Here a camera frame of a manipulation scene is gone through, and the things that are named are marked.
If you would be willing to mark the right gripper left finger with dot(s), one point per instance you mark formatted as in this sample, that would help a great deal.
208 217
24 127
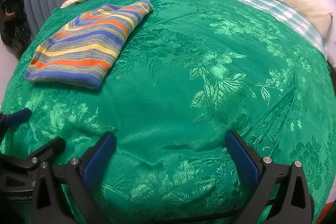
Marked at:
49 203

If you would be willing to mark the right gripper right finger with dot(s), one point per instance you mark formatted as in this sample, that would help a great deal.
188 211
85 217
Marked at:
281 187

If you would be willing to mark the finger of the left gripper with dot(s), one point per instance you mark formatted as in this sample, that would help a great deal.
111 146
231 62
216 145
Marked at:
49 151
14 119

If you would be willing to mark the striped knit sweater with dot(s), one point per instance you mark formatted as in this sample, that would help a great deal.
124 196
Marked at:
83 51

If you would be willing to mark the hanging dark clothes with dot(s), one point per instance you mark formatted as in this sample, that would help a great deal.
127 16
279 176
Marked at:
15 30

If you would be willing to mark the orange fuzzy blanket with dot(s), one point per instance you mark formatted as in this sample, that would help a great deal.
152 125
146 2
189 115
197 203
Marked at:
323 213

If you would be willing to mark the green floral bedspread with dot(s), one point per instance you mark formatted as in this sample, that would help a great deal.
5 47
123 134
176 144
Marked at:
190 72

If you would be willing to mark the teal checked bed sheet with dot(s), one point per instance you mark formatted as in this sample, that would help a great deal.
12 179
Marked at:
291 17

